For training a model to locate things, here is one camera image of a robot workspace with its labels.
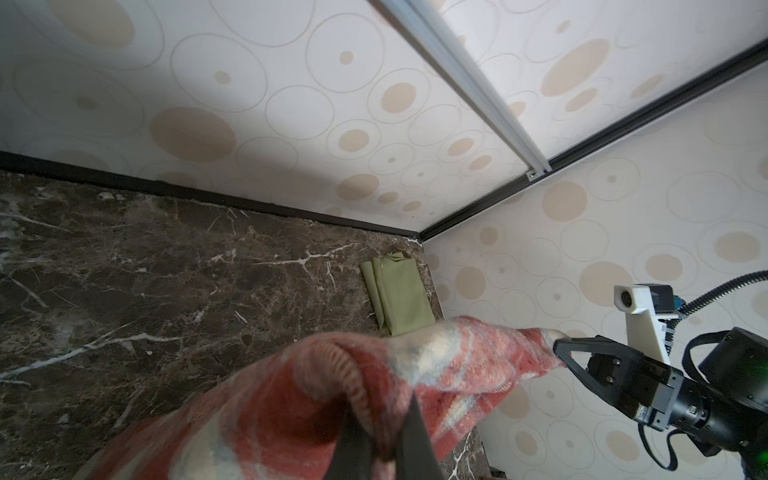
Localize olive green skirt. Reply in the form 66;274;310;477
360;252;436;336

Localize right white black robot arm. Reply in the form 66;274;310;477
554;327;767;479

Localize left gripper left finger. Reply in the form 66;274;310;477
323;407;374;480

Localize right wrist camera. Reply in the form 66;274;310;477
614;283;680;364

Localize red plaid skirt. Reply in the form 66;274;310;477
78;316;563;479

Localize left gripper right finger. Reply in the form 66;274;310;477
395;394;444;480

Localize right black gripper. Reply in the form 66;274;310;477
554;336;735;450

